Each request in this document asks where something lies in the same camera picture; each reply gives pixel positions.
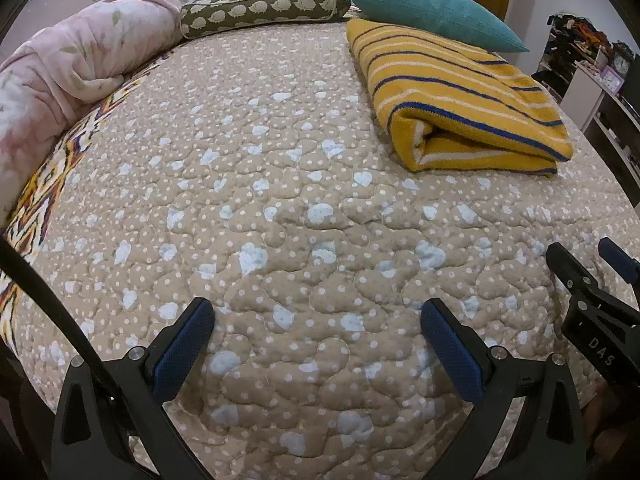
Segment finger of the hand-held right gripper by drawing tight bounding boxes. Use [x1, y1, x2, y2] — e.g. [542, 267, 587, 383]
[597, 236, 640, 287]
[545, 241, 610, 312]

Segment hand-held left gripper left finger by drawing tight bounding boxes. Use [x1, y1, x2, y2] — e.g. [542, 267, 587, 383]
[50, 296, 217, 480]

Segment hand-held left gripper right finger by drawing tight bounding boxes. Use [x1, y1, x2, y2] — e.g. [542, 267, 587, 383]
[420, 297, 589, 480]

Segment yellow blue-striped towel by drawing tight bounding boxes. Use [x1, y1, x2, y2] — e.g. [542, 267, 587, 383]
[346, 17, 574, 177]

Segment beige dotted quilt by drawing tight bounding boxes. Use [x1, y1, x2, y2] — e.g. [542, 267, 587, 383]
[10, 5, 640, 480]

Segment cluttered shelf unit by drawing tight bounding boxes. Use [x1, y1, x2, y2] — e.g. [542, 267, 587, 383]
[537, 10, 640, 201]

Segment geometric patterned blanket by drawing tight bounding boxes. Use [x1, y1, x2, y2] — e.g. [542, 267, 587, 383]
[0, 50, 176, 356]

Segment teal pillow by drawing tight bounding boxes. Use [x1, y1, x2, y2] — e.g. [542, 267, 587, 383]
[348, 0, 531, 54]

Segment pink floral duvet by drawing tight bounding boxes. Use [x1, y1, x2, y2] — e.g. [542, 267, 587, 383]
[0, 0, 231, 226]

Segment green hedgehog print bolster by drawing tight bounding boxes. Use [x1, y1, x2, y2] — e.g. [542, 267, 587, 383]
[179, 0, 353, 41]

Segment black cable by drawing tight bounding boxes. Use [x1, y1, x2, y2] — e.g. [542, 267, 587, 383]
[0, 237, 131, 401]

